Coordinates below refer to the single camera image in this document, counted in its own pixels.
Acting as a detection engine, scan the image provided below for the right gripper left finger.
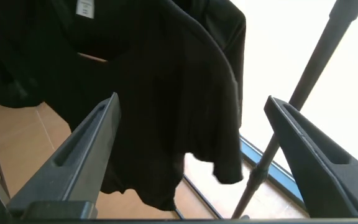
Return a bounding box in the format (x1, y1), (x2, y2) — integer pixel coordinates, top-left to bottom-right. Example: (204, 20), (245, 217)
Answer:
(7, 92), (121, 219)

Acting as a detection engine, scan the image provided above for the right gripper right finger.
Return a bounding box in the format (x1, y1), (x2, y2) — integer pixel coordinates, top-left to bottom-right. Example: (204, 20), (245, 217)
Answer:
(264, 95), (358, 218)

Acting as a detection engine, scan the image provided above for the pink clothes hanger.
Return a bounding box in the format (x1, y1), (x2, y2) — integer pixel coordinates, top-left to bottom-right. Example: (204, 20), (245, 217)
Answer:
(76, 52), (109, 63)

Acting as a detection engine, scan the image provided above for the black clothes rack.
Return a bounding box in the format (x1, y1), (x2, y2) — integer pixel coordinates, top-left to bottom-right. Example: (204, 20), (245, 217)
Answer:
(174, 0), (358, 220)

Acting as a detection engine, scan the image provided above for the window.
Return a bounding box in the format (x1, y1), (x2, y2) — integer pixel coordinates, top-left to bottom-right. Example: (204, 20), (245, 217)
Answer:
(230, 0), (358, 210)

